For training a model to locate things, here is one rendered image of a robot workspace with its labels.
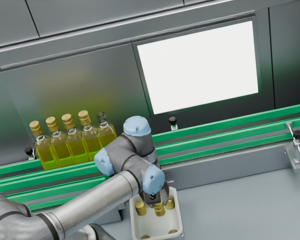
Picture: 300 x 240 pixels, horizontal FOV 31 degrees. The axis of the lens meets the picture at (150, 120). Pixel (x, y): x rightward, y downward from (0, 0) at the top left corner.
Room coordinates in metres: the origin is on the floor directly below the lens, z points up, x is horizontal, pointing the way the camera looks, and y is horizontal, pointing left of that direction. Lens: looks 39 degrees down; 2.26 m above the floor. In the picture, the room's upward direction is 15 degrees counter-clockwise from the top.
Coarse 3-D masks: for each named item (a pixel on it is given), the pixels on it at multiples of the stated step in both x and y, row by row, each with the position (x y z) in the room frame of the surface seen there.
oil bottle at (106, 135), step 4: (108, 124) 1.48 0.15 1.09; (112, 124) 1.49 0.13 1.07; (100, 128) 1.47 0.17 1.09; (104, 128) 1.47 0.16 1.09; (108, 128) 1.46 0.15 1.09; (112, 128) 1.47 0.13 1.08; (100, 132) 1.46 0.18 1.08; (104, 132) 1.46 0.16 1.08; (108, 132) 1.45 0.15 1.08; (112, 132) 1.46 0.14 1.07; (100, 136) 1.45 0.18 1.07; (104, 136) 1.45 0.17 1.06; (108, 136) 1.45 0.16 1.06; (112, 136) 1.45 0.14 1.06; (116, 136) 1.49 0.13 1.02; (100, 140) 1.46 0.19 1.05; (104, 140) 1.45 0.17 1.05; (108, 140) 1.45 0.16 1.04; (112, 140) 1.45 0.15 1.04; (104, 144) 1.45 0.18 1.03
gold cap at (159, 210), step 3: (153, 204) 1.21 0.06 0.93; (156, 204) 1.21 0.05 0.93; (159, 204) 1.20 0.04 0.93; (162, 204) 1.20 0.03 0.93; (153, 207) 1.20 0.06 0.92; (156, 207) 1.20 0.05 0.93; (159, 207) 1.19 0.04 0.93; (162, 207) 1.20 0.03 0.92; (156, 210) 1.19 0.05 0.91; (159, 210) 1.19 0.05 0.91; (162, 210) 1.19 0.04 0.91; (156, 213) 1.20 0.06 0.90; (159, 213) 1.19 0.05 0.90; (162, 213) 1.19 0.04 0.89; (159, 216) 1.19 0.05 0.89
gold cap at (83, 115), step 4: (80, 112) 1.49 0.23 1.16; (84, 112) 1.49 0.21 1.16; (80, 116) 1.47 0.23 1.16; (84, 116) 1.47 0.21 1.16; (88, 116) 1.48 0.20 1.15; (80, 120) 1.48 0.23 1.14; (84, 120) 1.47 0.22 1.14; (88, 120) 1.47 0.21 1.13; (84, 124) 1.47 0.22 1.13; (88, 124) 1.47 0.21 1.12
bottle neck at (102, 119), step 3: (99, 114) 1.49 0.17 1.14; (102, 114) 1.49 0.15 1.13; (99, 117) 1.47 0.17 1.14; (102, 117) 1.47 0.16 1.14; (105, 117) 1.48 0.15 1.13; (99, 120) 1.47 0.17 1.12; (102, 120) 1.47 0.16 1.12; (105, 120) 1.47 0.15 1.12; (102, 123) 1.47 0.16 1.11; (105, 123) 1.47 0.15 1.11; (102, 126) 1.47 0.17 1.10; (105, 126) 1.47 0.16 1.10
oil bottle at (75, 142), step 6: (66, 132) 1.50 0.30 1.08; (78, 132) 1.48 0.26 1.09; (66, 138) 1.48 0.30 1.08; (72, 138) 1.47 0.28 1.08; (78, 138) 1.46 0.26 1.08; (72, 144) 1.46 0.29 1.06; (78, 144) 1.46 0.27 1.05; (72, 150) 1.46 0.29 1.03; (78, 150) 1.46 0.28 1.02; (84, 150) 1.46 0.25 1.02; (72, 156) 1.47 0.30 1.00; (78, 156) 1.46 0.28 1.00; (84, 156) 1.46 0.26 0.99; (78, 162) 1.46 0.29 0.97; (84, 162) 1.46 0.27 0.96
